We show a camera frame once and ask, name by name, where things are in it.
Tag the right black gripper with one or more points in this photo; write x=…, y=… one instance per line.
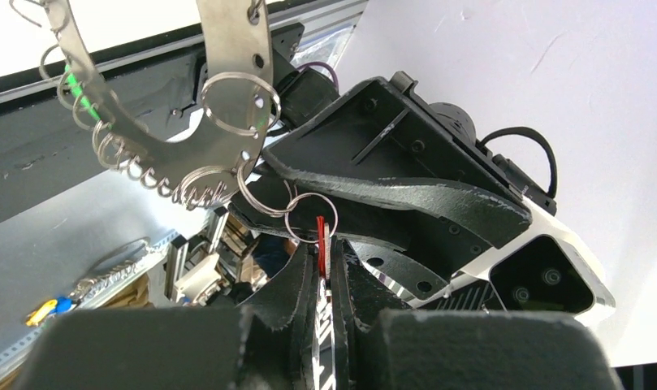
x=381, y=145

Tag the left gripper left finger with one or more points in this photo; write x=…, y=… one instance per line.
x=264, y=343

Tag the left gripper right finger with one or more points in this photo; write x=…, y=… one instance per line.
x=381, y=343

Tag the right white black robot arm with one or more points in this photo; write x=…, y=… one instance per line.
x=303, y=93

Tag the aluminium frame rail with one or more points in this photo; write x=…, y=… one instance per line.
x=182, y=268

